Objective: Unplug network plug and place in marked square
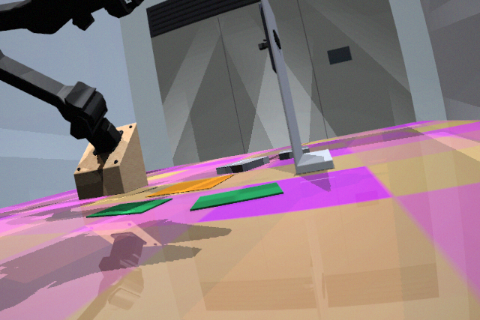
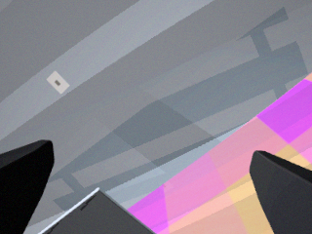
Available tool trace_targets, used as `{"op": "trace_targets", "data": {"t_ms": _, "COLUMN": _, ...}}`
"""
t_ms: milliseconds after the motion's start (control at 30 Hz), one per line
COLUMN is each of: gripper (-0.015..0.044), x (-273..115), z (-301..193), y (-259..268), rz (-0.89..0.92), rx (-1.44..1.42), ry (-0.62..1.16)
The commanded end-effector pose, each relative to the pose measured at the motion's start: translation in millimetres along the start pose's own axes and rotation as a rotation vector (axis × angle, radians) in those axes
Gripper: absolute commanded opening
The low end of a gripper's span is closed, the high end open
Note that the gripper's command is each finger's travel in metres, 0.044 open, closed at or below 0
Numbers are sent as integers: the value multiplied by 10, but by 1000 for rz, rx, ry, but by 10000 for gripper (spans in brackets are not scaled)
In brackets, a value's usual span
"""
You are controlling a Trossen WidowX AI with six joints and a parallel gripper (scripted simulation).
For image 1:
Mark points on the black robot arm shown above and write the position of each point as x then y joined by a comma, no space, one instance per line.
79,104

